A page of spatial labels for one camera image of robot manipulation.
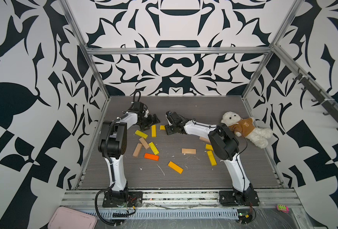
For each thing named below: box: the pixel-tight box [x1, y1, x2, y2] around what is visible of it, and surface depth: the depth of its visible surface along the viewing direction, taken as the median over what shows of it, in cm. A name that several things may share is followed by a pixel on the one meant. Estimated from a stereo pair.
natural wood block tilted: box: [138, 137, 150, 150], surface depth 96 cm
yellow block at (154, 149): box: [148, 141, 160, 156], surface depth 93 cm
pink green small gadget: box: [275, 204, 289, 214], surface depth 71 cm
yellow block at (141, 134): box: [134, 129, 148, 139], surface depth 99 cm
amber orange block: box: [167, 160, 184, 175], surface depth 86 cm
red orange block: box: [143, 152, 160, 162], surface depth 90 cm
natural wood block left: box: [132, 143, 143, 158], surface depth 92 cm
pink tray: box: [47, 206, 98, 229], surface depth 68 cm
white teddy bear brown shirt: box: [221, 111, 273, 149], surface depth 95 cm
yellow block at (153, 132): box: [150, 124, 158, 138], surface depth 101 cm
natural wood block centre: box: [181, 147, 197, 155], surface depth 91 cm
